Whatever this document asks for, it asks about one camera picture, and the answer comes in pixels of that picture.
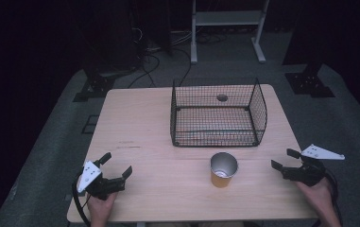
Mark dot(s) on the white metal stand frame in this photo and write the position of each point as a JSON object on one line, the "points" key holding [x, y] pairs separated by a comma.
{"points": [[228, 17]]}

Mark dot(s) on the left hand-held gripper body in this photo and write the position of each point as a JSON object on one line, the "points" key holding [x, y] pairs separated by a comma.
{"points": [[103, 186]]}

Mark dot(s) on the small grey round disc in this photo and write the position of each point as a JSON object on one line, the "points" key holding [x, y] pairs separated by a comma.
{"points": [[222, 97]]}

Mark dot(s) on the person's right hand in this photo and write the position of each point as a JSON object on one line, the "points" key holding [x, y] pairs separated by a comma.
{"points": [[317, 197]]}

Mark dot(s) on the black stand base plate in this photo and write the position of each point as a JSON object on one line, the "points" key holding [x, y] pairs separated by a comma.
{"points": [[310, 83], [95, 86]]}

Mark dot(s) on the metal cup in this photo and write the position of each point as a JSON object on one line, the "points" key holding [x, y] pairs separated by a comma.
{"points": [[222, 176]]}

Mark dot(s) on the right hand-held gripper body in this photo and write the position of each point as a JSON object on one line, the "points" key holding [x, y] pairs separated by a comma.
{"points": [[308, 175]]}

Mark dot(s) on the person's left hand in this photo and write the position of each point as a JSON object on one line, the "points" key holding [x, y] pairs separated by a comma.
{"points": [[100, 208]]}

